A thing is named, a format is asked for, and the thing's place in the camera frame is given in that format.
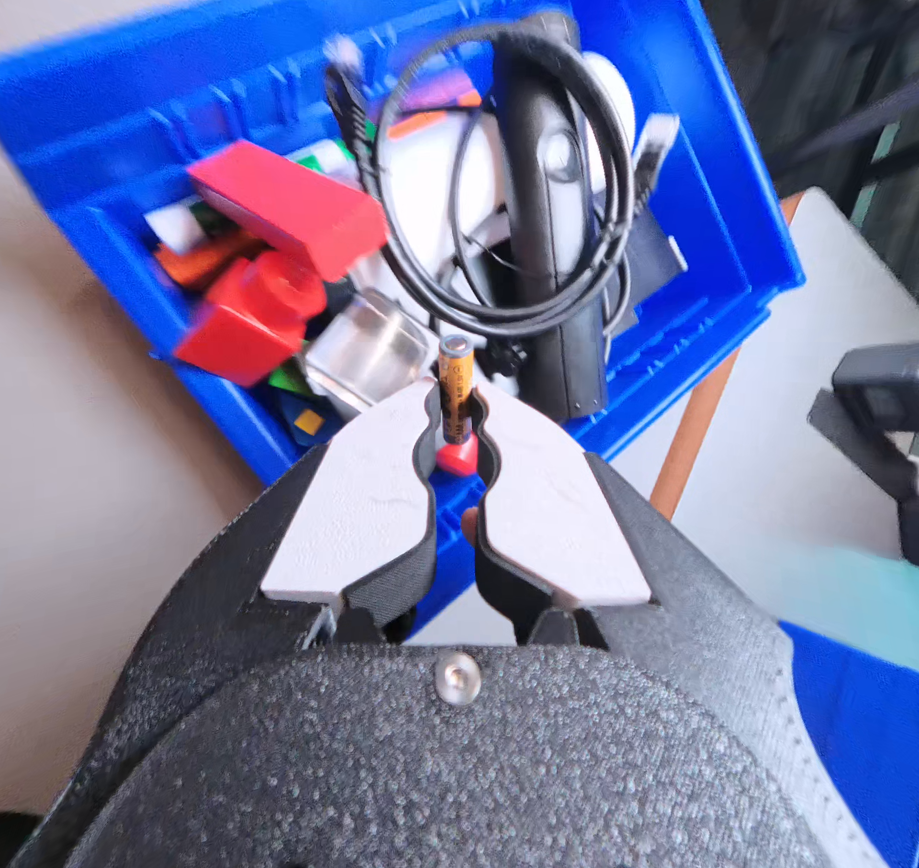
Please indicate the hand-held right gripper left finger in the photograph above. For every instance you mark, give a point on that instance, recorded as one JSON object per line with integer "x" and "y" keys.
{"x": 359, "y": 509}

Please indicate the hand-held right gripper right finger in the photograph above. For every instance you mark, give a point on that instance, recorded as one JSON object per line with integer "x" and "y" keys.
{"x": 553, "y": 516}

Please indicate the black and gold battery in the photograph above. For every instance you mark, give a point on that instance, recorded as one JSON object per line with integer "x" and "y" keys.
{"x": 456, "y": 387}

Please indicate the blue plastic bin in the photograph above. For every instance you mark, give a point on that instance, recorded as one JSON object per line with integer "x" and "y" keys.
{"x": 108, "y": 114}

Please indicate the dark blue chip card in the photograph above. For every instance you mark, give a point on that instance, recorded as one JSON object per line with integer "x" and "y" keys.
{"x": 309, "y": 419}

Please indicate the small red piece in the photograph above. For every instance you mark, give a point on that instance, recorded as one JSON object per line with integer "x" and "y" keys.
{"x": 459, "y": 459}

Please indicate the green piece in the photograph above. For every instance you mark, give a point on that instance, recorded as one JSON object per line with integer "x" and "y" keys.
{"x": 289, "y": 380}

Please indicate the black handheld device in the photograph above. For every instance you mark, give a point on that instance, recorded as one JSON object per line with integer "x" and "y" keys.
{"x": 567, "y": 365}

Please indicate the shiny metal cup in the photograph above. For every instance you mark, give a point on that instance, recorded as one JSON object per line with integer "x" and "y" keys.
{"x": 366, "y": 351}

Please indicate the red block with stud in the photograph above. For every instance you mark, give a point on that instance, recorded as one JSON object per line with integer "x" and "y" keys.
{"x": 237, "y": 330}

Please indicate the dark flat case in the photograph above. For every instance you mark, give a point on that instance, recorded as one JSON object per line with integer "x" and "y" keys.
{"x": 653, "y": 251}

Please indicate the orange block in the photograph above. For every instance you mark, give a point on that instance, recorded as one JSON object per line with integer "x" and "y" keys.
{"x": 201, "y": 261}

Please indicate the large red block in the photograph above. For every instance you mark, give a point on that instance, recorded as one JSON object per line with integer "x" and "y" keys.
{"x": 287, "y": 200}

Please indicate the white box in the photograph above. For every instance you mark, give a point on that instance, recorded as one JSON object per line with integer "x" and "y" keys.
{"x": 423, "y": 186}

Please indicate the white card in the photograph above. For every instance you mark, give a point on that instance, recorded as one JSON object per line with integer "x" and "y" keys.
{"x": 172, "y": 225}

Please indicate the black chair part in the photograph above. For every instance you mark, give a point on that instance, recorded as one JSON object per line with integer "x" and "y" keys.
{"x": 876, "y": 394}

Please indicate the blue plastic container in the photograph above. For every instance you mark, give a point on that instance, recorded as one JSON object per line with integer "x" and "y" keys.
{"x": 861, "y": 739}

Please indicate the silver plug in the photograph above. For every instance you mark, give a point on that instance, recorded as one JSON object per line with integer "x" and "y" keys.
{"x": 655, "y": 147}

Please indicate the white round device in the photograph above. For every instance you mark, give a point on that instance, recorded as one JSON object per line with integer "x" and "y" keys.
{"x": 610, "y": 93}

